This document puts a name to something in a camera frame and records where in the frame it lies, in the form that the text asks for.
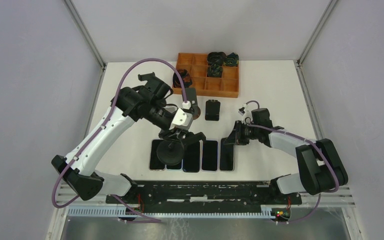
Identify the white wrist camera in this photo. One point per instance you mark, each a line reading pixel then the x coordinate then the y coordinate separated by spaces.
pixel 243 110
pixel 182 119

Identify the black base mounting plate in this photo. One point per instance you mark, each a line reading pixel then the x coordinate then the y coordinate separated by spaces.
pixel 234 196

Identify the small black folding phone stand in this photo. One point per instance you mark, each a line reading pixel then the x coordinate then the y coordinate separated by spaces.
pixel 212 110

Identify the phone with clear case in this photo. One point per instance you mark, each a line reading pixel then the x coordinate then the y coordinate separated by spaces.
pixel 154 163

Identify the black phone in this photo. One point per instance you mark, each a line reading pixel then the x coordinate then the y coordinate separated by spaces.
pixel 191 158

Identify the phone with blue case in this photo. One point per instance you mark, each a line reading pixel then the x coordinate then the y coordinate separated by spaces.
pixel 176 167

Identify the blue toothed cable duct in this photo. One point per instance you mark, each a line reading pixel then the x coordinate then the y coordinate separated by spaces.
pixel 122 212

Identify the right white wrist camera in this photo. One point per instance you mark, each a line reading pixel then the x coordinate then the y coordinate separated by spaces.
pixel 243 110

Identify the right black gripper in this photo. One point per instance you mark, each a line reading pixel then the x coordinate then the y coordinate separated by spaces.
pixel 236 136

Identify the phone with white case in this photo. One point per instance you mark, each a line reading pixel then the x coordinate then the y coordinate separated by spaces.
pixel 210 156

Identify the brown round phone stand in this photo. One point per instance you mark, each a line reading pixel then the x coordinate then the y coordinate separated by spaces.
pixel 191 96

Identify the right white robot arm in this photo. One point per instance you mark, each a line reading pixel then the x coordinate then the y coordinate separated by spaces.
pixel 320 168

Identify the phone with pale case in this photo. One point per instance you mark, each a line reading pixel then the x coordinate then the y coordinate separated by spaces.
pixel 227 155

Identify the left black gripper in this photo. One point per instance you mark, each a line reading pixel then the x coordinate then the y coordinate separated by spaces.
pixel 174 135

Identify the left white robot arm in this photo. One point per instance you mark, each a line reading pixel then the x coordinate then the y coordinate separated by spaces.
pixel 130 104

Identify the orange compartment tray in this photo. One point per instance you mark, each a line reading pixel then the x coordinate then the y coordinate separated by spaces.
pixel 214 74

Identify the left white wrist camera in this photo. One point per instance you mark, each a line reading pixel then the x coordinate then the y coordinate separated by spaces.
pixel 182 119

